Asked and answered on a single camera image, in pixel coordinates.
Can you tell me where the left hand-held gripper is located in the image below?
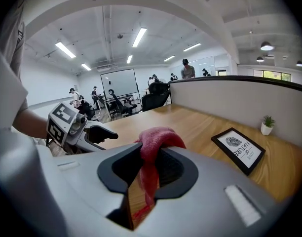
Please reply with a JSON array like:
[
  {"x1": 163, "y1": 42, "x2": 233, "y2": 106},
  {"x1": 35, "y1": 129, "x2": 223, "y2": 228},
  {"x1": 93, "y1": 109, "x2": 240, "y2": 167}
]
[{"x1": 46, "y1": 102, "x2": 119, "y2": 155}]

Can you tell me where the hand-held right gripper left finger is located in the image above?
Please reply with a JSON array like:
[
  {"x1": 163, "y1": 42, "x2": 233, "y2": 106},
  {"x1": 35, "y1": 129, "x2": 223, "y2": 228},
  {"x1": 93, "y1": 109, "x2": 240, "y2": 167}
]
[{"x1": 0, "y1": 131, "x2": 144, "y2": 237}]

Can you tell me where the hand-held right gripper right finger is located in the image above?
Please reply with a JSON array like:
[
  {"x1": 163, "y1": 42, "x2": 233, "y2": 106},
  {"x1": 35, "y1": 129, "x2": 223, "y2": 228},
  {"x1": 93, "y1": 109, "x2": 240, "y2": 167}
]
[{"x1": 134, "y1": 146, "x2": 293, "y2": 237}]

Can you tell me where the pink wiping cloth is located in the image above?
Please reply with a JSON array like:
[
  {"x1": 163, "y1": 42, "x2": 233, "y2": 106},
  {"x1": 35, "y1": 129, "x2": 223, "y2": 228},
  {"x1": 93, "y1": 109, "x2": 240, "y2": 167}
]
[{"x1": 132, "y1": 126, "x2": 187, "y2": 219}]

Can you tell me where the person's left forearm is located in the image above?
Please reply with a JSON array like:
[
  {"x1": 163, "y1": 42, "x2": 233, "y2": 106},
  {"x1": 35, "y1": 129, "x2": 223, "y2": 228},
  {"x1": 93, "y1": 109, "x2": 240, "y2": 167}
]
[{"x1": 12, "y1": 107, "x2": 49, "y2": 139}]

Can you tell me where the grey desk partition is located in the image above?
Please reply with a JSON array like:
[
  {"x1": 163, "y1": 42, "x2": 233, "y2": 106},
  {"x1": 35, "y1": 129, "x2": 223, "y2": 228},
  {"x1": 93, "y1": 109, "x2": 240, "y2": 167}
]
[{"x1": 168, "y1": 75, "x2": 302, "y2": 149}]

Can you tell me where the black chair with clothes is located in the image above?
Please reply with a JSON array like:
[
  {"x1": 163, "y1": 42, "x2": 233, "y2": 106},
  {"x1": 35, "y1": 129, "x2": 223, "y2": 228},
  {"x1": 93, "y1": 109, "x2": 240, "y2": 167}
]
[{"x1": 76, "y1": 100, "x2": 95, "y2": 120}]

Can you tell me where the white whiteboard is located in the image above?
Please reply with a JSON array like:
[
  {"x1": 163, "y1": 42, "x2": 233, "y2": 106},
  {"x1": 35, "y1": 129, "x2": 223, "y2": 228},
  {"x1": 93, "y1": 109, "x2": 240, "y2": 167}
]
[{"x1": 100, "y1": 69, "x2": 139, "y2": 100}]

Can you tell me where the black office chair with plate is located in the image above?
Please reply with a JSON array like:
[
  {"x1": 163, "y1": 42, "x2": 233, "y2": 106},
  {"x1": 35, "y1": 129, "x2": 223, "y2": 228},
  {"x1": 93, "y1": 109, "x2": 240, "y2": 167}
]
[{"x1": 142, "y1": 82, "x2": 171, "y2": 113}]

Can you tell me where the small potted plant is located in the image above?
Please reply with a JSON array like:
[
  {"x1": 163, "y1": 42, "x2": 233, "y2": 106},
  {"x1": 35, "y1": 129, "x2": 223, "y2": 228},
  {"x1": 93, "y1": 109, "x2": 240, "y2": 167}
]
[{"x1": 261, "y1": 115, "x2": 276, "y2": 136}]

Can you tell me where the person's grey shirt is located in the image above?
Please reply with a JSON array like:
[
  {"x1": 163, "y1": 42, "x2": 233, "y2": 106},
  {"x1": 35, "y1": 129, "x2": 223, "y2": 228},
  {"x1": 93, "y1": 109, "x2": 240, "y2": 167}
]
[{"x1": 0, "y1": 0, "x2": 30, "y2": 133}]

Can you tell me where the group of ceiling strip lights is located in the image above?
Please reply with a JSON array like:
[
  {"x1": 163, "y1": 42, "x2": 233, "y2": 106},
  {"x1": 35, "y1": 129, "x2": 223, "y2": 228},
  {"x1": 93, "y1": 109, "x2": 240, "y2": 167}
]
[{"x1": 54, "y1": 27, "x2": 202, "y2": 71}]

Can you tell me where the black picture frame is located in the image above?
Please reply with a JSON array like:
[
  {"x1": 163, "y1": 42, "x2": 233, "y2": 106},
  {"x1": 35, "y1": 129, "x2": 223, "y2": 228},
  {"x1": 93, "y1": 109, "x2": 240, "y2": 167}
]
[{"x1": 211, "y1": 127, "x2": 266, "y2": 177}]

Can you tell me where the glass window wall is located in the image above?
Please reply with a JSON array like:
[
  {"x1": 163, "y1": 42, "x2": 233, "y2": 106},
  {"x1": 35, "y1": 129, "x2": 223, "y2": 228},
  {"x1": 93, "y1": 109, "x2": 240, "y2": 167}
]
[{"x1": 253, "y1": 69, "x2": 292, "y2": 81}]

